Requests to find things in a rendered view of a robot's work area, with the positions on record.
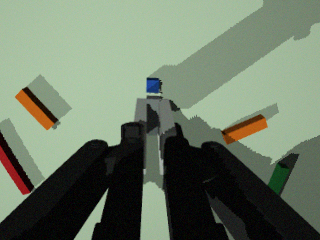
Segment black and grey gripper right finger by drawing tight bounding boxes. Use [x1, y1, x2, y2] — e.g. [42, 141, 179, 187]
[158, 99, 320, 240]

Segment grey rod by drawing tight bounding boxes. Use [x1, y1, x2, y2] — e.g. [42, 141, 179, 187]
[146, 95, 160, 136]

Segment small blue cube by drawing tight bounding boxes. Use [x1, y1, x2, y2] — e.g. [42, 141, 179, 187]
[146, 78, 159, 93]

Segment orange rod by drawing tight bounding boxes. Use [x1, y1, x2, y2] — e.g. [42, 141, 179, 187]
[15, 87, 58, 130]
[221, 114, 268, 145]

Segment green rod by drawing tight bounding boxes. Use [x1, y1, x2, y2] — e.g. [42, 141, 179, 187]
[268, 163, 290, 194]

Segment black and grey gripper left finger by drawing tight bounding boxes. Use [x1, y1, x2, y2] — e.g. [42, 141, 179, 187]
[0, 98, 147, 240]

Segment red rod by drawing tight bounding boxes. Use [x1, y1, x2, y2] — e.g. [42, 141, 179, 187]
[0, 132, 34, 195]

